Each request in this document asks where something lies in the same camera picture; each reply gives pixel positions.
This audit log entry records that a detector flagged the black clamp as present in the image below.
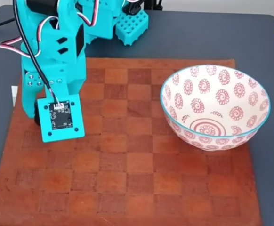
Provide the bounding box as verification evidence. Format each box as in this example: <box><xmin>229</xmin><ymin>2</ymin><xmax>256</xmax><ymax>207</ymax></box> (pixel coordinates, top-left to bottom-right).
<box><xmin>143</xmin><ymin>0</ymin><xmax>163</xmax><ymax>11</ymax></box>

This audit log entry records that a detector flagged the white paper slip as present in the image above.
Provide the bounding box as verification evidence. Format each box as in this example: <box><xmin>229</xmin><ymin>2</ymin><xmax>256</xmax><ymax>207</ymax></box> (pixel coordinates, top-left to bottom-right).
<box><xmin>11</xmin><ymin>85</ymin><xmax>19</xmax><ymax>107</ymax></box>

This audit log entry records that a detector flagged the teal camera mount with board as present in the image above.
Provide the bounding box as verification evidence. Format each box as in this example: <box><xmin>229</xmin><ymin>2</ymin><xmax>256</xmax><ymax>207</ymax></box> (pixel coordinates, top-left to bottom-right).
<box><xmin>37</xmin><ymin>93</ymin><xmax>86</xmax><ymax>143</ymax></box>

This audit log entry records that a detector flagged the brown wooden chessboard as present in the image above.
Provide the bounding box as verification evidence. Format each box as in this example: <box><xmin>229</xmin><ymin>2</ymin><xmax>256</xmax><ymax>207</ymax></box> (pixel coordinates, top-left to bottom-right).
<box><xmin>0</xmin><ymin>56</ymin><xmax>263</xmax><ymax>226</ymax></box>

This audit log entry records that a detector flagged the white red black servo wire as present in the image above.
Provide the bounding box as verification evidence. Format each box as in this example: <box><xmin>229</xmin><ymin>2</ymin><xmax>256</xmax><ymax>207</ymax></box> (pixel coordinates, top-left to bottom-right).
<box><xmin>74</xmin><ymin>0</ymin><xmax>99</xmax><ymax>27</ymax></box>
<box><xmin>0</xmin><ymin>16</ymin><xmax>60</xmax><ymax>58</ymax></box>

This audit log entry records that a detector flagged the white bowl with red flowers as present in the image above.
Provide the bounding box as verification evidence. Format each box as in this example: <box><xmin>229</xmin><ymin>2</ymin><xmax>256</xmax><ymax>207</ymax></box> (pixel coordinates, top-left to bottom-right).
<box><xmin>160</xmin><ymin>65</ymin><xmax>271</xmax><ymax>152</ymax></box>

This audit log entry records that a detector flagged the black cylinder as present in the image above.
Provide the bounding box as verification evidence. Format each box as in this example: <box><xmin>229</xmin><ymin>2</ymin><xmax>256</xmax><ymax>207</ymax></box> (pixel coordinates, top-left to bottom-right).
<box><xmin>34</xmin><ymin>106</ymin><xmax>42</xmax><ymax>126</ymax></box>

